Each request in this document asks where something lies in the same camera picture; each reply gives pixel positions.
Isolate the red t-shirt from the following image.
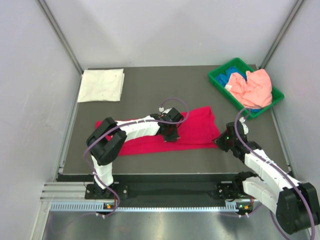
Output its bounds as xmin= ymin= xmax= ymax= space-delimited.
xmin=95 ymin=106 xmax=221 ymax=157

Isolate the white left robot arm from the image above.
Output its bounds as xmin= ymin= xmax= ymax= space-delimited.
xmin=83 ymin=107 xmax=185 ymax=199

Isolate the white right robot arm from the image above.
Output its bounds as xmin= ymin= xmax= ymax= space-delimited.
xmin=214 ymin=121 xmax=320 ymax=235

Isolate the salmon pink t-shirt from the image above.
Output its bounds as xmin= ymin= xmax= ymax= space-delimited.
xmin=224 ymin=69 xmax=273 ymax=109

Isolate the green plastic bin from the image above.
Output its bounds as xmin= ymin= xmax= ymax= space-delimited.
xmin=208 ymin=57 xmax=284 ymax=119

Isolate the blue t-shirt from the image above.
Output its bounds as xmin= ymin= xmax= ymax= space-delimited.
xmin=215 ymin=66 xmax=247 ymax=87

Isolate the folded white t-shirt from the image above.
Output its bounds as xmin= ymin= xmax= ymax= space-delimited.
xmin=77 ymin=68 xmax=125 ymax=103

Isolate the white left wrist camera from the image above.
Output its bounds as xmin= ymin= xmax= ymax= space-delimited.
xmin=158 ymin=107 xmax=172 ymax=115

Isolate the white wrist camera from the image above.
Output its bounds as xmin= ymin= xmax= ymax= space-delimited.
xmin=158 ymin=107 xmax=172 ymax=115
xmin=239 ymin=117 xmax=249 ymax=135

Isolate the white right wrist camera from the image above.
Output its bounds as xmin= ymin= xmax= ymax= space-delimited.
xmin=239 ymin=117 xmax=249 ymax=135

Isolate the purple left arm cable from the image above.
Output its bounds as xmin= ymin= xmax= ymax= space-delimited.
xmin=82 ymin=97 xmax=190 ymax=217

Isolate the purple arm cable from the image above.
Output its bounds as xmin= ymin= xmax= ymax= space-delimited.
xmin=236 ymin=107 xmax=316 ymax=240
xmin=82 ymin=97 xmax=190 ymax=217

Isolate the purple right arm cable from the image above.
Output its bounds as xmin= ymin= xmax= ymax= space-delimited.
xmin=236 ymin=107 xmax=316 ymax=240

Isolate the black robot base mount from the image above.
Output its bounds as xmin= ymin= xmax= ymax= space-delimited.
xmin=84 ymin=173 xmax=249 ymax=208

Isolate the grey slotted cable duct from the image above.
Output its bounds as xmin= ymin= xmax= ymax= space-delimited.
xmin=49 ymin=201 xmax=253 ymax=213

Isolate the aluminium frame rail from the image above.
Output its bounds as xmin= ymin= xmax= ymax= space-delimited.
xmin=40 ymin=182 xmax=86 ymax=201

